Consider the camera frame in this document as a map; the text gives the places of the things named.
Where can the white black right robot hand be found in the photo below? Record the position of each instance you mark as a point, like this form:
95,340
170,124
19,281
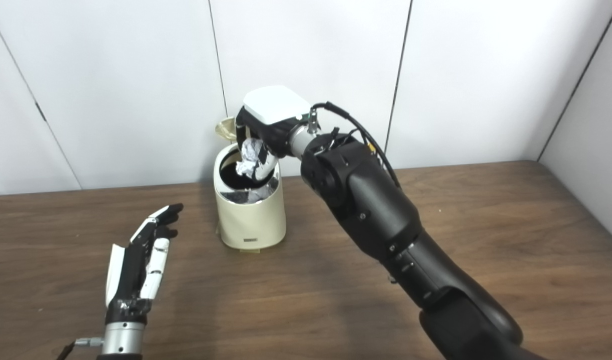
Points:
278,105

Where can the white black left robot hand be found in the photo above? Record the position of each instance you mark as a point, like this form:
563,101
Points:
128,275

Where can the round cream bin lid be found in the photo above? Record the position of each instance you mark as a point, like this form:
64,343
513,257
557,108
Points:
226,127

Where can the white paper ball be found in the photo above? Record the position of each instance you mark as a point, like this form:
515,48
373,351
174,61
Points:
249,156

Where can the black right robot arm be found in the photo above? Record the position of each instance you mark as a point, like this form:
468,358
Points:
381,210

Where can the cream-colored desktop bin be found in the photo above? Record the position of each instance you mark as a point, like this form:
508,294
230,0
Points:
250,220

